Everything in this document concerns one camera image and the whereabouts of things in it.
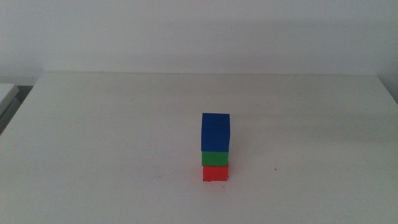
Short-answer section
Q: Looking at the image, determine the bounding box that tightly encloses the blue cube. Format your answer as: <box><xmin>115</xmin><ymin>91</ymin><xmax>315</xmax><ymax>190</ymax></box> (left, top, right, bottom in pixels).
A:
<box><xmin>201</xmin><ymin>113</ymin><xmax>231</xmax><ymax>153</ymax></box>

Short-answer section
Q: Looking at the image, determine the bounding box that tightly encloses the green cube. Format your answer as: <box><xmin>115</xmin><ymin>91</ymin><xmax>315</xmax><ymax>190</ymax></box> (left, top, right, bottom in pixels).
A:
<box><xmin>201</xmin><ymin>151</ymin><xmax>229</xmax><ymax>167</ymax></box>

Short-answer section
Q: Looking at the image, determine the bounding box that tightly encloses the red cube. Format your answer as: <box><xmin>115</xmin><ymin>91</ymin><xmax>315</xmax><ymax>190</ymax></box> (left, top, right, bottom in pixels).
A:
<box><xmin>202</xmin><ymin>165</ymin><xmax>229</xmax><ymax>182</ymax></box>

